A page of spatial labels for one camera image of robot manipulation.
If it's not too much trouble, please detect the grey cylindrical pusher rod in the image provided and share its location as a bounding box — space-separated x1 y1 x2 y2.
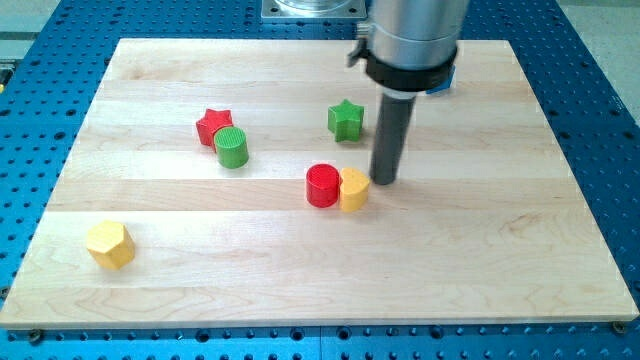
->
369 92 416 185

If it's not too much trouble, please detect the black clamp ring mount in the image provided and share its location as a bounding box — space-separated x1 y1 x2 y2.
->
347 38 458 92

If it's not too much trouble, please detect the yellow heart block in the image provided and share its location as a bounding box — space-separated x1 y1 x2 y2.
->
339 167 370 212

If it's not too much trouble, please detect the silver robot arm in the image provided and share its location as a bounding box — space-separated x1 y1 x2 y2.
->
347 0 469 185

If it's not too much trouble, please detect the light wooden board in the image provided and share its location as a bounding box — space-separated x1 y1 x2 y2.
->
1 38 638 329

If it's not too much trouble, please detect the green star block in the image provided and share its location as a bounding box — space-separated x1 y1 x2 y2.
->
328 99 365 142

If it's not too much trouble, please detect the red cylinder block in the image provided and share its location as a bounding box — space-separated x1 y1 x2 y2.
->
306 163 340 208

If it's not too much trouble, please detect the green cylinder block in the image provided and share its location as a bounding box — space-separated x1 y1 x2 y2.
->
214 126 249 169

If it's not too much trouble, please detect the red star block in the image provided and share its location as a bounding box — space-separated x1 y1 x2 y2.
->
195 109 233 148

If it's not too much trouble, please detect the yellow hexagon block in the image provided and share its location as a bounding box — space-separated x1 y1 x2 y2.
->
86 220 136 270

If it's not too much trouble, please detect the blue perforated metal table plate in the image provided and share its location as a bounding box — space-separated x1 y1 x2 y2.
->
1 1 639 359

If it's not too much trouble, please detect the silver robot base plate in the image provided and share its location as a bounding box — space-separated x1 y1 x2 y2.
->
261 0 367 20

